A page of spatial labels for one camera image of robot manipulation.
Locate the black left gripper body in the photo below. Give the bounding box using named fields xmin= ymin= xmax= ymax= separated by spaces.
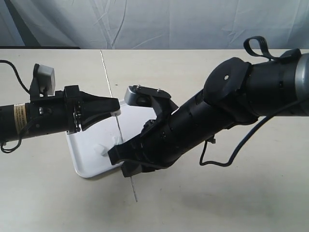
xmin=28 ymin=85 xmax=82 ymax=135

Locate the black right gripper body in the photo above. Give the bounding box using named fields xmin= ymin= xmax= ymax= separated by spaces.
xmin=140 ymin=91 xmax=232 ymax=172

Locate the thin metal skewer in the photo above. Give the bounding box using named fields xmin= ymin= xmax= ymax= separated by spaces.
xmin=99 ymin=49 xmax=139 ymax=203

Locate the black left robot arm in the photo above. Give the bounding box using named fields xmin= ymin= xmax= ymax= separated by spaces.
xmin=0 ymin=85 xmax=120 ymax=142

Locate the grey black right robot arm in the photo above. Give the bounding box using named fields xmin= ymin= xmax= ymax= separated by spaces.
xmin=108 ymin=49 xmax=309 ymax=177

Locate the white plastic tray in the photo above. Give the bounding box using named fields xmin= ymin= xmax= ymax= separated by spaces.
xmin=66 ymin=100 xmax=156 ymax=178

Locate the white backdrop curtain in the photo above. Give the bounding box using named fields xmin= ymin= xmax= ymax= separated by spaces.
xmin=0 ymin=0 xmax=309 ymax=49

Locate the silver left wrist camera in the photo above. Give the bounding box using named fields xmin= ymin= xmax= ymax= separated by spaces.
xmin=29 ymin=63 xmax=56 ymax=97

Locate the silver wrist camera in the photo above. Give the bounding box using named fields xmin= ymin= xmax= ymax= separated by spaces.
xmin=124 ymin=85 xmax=178 ymax=115
xmin=29 ymin=63 xmax=56 ymax=97

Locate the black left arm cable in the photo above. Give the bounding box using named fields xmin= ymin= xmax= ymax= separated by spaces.
xmin=0 ymin=59 xmax=32 ymax=153

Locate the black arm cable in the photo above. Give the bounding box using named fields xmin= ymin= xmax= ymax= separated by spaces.
xmin=0 ymin=59 xmax=32 ymax=153
xmin=199 ymin=36 xmax=309 ymax=167

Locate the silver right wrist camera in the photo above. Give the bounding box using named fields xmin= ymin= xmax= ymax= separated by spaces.
xmin=124 ymin=85 xmax=178 ymax=115

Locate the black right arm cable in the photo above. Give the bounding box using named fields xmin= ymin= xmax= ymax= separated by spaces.
xmin=199 ymin=36 xmax=309 ymax=167

